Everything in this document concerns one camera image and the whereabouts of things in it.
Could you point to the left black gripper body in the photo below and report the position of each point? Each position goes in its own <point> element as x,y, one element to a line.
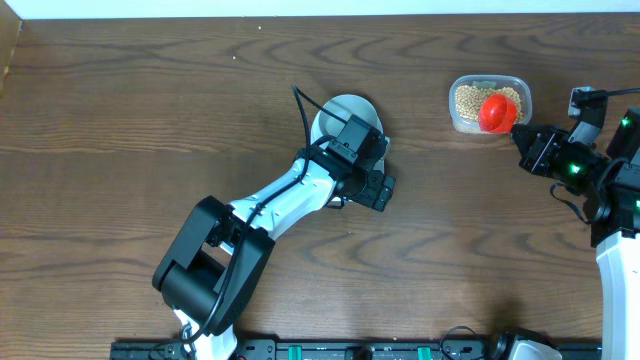
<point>362,188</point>

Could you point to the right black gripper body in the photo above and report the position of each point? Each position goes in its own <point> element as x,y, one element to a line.
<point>555,156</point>

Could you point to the red plastic measuring scoop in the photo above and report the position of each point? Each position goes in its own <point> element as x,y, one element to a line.
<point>497,114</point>

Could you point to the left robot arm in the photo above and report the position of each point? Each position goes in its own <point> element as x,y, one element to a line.
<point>214,264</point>

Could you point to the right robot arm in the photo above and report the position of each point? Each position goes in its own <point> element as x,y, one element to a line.
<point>610,185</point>

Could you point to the white digital kitchen scale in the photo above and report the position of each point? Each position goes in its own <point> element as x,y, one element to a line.
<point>385,150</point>

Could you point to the grey round bowl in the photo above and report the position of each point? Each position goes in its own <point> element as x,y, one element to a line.
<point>343,106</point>

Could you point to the pile of soybeans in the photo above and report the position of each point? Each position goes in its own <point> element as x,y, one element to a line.
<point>469,99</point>

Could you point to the clear plastic bean container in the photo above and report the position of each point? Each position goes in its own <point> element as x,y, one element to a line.
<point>492,82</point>

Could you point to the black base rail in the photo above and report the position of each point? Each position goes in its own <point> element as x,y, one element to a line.
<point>267,349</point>

